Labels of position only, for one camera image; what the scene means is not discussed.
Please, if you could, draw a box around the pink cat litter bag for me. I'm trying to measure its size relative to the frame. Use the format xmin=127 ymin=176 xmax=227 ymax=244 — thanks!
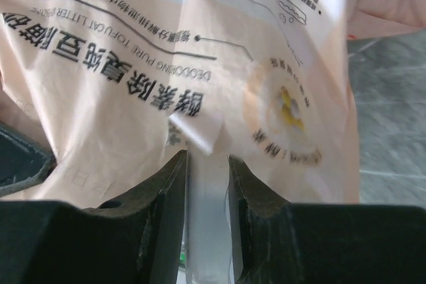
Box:
xmin=1 ymin=0 xmax=425 ymax=208

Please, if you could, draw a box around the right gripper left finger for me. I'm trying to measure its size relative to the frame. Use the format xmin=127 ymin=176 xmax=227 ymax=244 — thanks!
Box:
xmin=1 ymin=151 xmax=187 ymax=283

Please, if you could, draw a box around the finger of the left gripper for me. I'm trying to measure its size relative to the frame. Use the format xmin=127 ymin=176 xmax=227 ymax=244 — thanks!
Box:
xmin=1 ymin=123 xmax=57 ymax=197

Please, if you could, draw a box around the clear plastic scoop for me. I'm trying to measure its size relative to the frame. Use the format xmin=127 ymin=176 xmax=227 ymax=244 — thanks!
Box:
xmin=169 ymin=111 xmax=232 ymax=283

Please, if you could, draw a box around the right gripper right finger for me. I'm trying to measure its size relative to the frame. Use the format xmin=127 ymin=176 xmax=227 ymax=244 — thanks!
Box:
xmin=228 ymin=157 xmax=425 ymax=283

